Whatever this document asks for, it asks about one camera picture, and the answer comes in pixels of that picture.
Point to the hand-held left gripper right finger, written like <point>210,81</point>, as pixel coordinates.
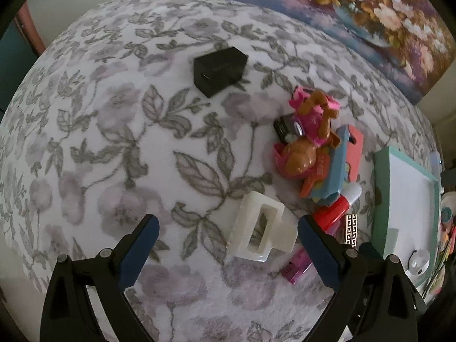
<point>317,253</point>

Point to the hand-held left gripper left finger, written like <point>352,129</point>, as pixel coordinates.
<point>140,253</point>

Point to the black gold patterned box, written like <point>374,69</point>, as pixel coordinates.
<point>351,229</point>

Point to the red glue bottle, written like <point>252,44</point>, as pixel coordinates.
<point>329,213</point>

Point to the white hair claw clip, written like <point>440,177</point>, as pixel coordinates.
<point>245,221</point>

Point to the pink helmet dog toy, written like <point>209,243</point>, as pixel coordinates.
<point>301,156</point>

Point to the teal rimmed white tray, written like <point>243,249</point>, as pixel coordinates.
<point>409,192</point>

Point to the magenta plastic piece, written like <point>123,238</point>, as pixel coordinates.
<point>294,270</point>

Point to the orange toy piece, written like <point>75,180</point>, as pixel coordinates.
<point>313,181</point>

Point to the blue and coral toy vehicle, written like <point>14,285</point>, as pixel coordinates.
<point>343,156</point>

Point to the small white round object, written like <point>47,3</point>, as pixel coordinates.
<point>418,262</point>

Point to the colourful toy pile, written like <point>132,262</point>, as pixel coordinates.
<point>443,256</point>

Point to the small black toy car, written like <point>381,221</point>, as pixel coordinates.
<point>283,126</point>

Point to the grey floral blanket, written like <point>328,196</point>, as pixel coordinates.
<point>107,114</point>

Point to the winged pink dog toy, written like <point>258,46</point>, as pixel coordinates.
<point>313,105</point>

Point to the small black box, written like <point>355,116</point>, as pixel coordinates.
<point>221,71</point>

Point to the floral canvas painting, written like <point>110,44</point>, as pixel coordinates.
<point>374,10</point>

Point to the brown wooden frame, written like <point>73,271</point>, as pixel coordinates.
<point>30,25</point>

